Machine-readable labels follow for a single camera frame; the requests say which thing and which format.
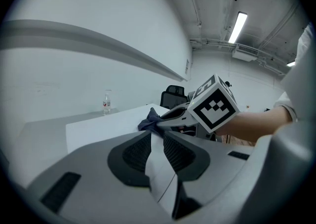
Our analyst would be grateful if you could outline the person's right forearm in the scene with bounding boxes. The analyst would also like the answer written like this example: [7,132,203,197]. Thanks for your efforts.
[215,105,297,144]

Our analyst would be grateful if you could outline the clear plastic water bottle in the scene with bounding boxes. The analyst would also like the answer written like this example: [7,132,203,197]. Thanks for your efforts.
[102,91,112,116]

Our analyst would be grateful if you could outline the person's white sleeve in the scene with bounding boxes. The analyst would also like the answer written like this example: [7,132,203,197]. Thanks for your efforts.
[273,22,316,131]

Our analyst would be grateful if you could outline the dark blue cloth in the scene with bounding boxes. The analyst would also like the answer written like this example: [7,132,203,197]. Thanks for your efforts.
[137,107,165,137]

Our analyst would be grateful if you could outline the white air conditioner unit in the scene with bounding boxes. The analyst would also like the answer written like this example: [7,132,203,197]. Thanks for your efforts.
[231,43,260,62]

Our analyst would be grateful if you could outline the white ceiling pipes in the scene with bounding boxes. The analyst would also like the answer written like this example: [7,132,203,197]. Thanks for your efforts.
[189,38,287,77]

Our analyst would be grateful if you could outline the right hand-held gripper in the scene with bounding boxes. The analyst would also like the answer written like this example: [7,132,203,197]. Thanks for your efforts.
[155,73,241,142]

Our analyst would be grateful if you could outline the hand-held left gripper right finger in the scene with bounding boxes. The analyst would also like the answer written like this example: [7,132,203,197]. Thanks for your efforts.
[163,130,255,220]

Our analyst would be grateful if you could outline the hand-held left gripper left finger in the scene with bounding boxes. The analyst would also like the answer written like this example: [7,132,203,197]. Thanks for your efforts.
[26,130,171,224]

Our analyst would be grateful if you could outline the long ceiling light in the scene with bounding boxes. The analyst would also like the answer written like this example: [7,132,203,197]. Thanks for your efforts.
[228,11,248,45]

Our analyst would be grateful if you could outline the black office chair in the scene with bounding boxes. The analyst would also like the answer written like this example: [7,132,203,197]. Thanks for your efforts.
[160,85,189,110]

